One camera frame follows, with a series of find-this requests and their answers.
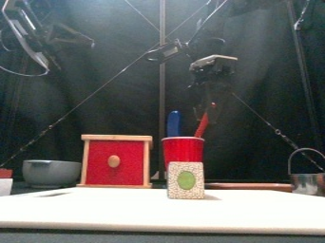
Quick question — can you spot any red toy knife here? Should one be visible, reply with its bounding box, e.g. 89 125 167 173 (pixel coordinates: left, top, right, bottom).
193 102 217 139

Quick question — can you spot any dark green toy sushi roll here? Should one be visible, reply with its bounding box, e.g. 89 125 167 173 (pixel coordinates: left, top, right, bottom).
166 160 208 200

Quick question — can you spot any blue plastic toy utensil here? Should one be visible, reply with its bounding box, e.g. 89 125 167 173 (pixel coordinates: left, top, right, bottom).
165 109 184 138

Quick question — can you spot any red plastic cup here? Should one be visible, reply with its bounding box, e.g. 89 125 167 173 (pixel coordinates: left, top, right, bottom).
161 136 208 179

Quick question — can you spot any wooden box with red drawer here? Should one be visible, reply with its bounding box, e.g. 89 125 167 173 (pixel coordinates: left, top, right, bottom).
77 134 155 190

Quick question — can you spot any pink plastic tray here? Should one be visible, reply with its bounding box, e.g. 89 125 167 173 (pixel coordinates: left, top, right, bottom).
205 181 295 194

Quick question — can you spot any white cutting board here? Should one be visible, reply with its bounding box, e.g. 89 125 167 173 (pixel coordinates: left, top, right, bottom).
0 186 325 237

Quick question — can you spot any pale blue bowl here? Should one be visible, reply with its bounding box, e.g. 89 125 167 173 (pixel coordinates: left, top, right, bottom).
20 159 83 190

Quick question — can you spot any red and white toy nigiri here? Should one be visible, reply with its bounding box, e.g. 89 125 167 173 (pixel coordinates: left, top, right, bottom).
0 168 14 197

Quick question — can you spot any grey vertical frame pole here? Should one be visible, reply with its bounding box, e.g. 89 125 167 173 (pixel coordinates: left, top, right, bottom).
158 0 167 182

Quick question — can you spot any grey arm cable loop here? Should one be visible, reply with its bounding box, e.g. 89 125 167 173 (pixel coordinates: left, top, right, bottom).
0 29 51 78

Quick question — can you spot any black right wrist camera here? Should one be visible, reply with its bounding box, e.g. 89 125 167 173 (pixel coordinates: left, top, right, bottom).
145 40 185 64

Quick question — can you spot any thin steel brace cable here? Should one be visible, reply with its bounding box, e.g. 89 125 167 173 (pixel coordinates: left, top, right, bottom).
123 0 325 174
0 0 213 168

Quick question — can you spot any black slanted frame post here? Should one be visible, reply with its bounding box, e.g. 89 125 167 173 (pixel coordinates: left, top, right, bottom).
287 0 321 150

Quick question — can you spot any small metal pot with handle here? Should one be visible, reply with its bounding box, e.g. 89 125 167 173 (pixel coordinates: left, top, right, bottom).
288 147 325 197

